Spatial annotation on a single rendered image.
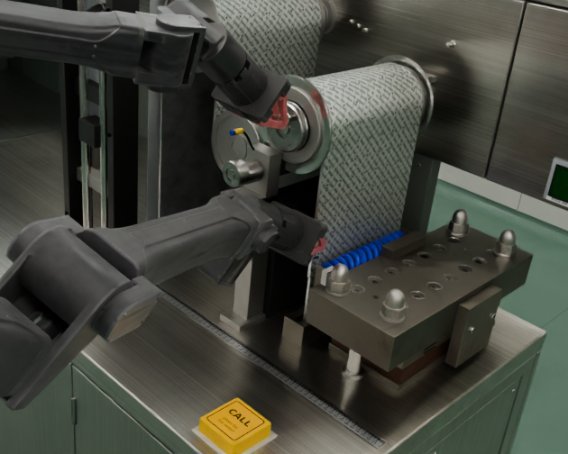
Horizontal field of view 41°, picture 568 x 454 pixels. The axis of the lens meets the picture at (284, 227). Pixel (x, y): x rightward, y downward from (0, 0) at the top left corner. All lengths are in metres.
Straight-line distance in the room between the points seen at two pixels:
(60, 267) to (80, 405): 0.76
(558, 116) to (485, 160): 0.15
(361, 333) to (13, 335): 0.64
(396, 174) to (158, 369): 0.50
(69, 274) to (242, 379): 0.59
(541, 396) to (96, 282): 2.35
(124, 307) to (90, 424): 0.76
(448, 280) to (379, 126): 0.27
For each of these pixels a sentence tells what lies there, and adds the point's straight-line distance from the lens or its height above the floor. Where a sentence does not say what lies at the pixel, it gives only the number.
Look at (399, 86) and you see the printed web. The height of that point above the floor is 1.29.
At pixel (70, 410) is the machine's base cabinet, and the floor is 0.71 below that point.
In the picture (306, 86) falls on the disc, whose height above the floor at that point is 1.31.
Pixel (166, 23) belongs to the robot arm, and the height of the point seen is 1.42.
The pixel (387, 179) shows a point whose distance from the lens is 1.26.
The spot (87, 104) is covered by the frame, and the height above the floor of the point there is 1.19.
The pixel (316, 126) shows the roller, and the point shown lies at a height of 1.26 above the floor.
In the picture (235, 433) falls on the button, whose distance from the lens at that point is 1.03.
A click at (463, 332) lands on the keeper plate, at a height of 0.98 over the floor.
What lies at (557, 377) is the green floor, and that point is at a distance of 2.95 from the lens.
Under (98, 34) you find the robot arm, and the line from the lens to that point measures 0.88.
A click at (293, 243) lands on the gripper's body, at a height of 1.11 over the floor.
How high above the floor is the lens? 1.62
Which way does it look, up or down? 27 degrees down
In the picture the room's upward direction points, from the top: 6 degrees clockwise
